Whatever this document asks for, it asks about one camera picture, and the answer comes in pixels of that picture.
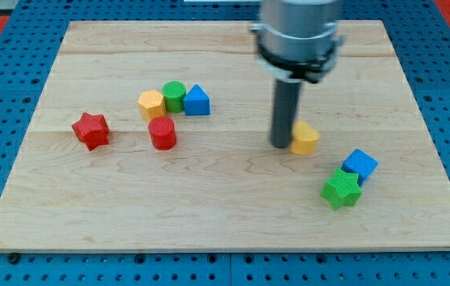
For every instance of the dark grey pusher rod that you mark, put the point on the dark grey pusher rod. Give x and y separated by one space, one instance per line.
285 102

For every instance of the yellow heart block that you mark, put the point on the yellow heart block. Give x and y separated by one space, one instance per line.
304 139

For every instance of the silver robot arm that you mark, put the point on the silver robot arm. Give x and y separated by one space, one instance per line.
296 42

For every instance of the blue cube block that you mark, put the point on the blue cube block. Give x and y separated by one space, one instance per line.
361 163

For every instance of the blue triangle block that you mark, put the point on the blue triangle block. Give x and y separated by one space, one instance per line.
196 102

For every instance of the green star block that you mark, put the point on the green star block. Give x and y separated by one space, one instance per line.
341 189

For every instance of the green cylinder block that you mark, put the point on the green cylinder block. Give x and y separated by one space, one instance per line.
174 93

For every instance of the red cylinder block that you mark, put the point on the red cylinder block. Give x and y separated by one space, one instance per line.
162 133

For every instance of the yellow hexagon block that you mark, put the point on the yellow hexagon block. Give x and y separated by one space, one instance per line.
152 104

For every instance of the wooden board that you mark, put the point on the wooden board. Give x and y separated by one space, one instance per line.
222 187

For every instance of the red star block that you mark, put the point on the red star block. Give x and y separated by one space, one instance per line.
92 130

